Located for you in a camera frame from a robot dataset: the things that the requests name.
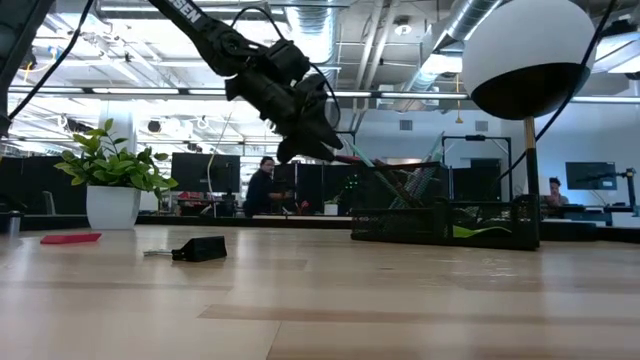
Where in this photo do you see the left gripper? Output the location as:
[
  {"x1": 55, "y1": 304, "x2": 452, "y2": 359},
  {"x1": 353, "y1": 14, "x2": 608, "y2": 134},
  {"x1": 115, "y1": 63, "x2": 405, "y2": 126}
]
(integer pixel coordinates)
[{"x1": 223, "y1": 68, "x2": 352, "y2": 166}]

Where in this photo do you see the teal pencil with eraser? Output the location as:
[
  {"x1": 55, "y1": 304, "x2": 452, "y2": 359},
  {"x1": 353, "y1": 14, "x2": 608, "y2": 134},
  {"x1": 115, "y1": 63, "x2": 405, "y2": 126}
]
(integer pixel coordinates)
[{"x1": 344, "y1": 139, "x2": 402, "y2": 209}]

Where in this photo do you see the small black usb stick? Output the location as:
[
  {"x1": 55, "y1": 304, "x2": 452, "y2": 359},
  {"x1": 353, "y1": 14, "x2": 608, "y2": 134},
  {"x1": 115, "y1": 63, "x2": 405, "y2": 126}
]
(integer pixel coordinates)
[{"x1": 142, "y1": 235, "x2": 229, "y2": 264}]

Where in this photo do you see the green sticky note pad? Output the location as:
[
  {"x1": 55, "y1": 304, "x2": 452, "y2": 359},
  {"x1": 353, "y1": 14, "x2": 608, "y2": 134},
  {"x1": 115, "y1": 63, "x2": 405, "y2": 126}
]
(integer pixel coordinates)
[{"x1": 451, "y1": 224, "x2": 514, "y2": 240}]

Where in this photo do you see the red eraser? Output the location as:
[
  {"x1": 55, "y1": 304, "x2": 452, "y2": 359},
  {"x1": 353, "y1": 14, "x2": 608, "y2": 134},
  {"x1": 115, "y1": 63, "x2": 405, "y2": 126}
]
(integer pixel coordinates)
[{"x1": 40, "y1": 232, "x2": 103, "y2": 246}]

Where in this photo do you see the black mesh desk organizer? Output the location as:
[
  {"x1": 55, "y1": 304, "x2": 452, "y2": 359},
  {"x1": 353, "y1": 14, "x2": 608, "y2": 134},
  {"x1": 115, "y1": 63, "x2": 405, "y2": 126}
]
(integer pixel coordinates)
[{"x1": 350, "y1": 160, "x2": 541, "y2": 252}]

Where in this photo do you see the person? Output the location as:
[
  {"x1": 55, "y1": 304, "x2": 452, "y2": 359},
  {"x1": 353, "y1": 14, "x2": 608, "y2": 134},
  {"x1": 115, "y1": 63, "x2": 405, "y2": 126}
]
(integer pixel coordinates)
[
  {"x1": 541, "y1": 175, "x2": 571, "y2": 208},
  {"x1": 243, "y1": 155, "x2": 294, "y2": 218}
]

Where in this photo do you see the black computer monitor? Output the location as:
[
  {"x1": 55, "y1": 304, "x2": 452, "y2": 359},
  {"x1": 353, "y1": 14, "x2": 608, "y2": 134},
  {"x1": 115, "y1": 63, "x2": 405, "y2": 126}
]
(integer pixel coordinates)
[
  {"x1": 565, "y1": 161, "x2": 618, "y2": 191},
  {"x1": 170, "y1": 152, "x2": 242, "y2": 195}
]

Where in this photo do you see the long ceiling light strip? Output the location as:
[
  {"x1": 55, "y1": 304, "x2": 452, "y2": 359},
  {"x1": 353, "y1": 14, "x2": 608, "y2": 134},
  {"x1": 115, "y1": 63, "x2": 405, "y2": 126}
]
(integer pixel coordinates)
[{"x1": 6, "y1": 86, "x2": 470, "y2": 101}]

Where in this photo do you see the green plant in white pot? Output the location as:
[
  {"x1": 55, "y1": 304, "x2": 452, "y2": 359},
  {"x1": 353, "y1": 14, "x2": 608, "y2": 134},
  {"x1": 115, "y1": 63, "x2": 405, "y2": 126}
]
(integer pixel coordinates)
[{"x1": 53, "y1": 118, "x2": 179, "y2": 232}]

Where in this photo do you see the white globe table lamp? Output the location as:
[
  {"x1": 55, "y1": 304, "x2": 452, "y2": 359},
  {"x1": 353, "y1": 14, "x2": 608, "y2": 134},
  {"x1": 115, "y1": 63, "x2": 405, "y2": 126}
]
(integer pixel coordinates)
[{"x1": 460, "y1": 0, "x2": 597, "y2": 202}]

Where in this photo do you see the small silver cylinder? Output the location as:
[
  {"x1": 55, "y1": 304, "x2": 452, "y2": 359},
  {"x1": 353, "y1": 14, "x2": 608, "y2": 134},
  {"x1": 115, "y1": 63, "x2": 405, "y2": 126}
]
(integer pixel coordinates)
[{"x1": 6, "y1": 209, "x2": 24, "y2": 237}]

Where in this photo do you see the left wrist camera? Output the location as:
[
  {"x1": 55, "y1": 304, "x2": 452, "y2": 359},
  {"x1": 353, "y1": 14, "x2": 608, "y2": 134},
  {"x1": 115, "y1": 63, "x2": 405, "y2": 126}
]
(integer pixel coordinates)
[{"x1": 256, "y1": 38, "x2": 313, "y2": 84}]

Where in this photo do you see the black metal rig frame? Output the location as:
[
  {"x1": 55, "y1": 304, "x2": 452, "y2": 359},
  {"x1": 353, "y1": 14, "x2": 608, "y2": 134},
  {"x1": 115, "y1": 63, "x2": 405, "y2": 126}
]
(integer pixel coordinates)
[{"x1": 440, "y1": 134, "x2": 514, "y2": 192}]

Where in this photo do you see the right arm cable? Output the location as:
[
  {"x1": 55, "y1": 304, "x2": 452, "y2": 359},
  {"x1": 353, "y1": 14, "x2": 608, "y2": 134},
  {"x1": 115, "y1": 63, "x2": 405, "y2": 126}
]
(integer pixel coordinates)
[{"x1": 493, "y1": 0, "x2": 617, "y2": 187}]

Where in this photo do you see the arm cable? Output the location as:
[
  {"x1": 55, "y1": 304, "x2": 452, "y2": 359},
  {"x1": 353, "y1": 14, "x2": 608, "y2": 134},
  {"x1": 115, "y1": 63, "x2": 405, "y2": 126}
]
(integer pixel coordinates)
[
  {"x1": 6, "y1": 0, "x2": 97, "y2": 122},
  {"x1": 493, "y1": 0, "x2": 617, "y2": 187}
]

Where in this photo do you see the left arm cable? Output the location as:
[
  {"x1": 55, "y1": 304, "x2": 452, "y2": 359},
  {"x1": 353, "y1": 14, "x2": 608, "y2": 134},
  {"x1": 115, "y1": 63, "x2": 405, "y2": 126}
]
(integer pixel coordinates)
[{"x1": 6, "y1": 0, "x2": 97, "y2": 122}]

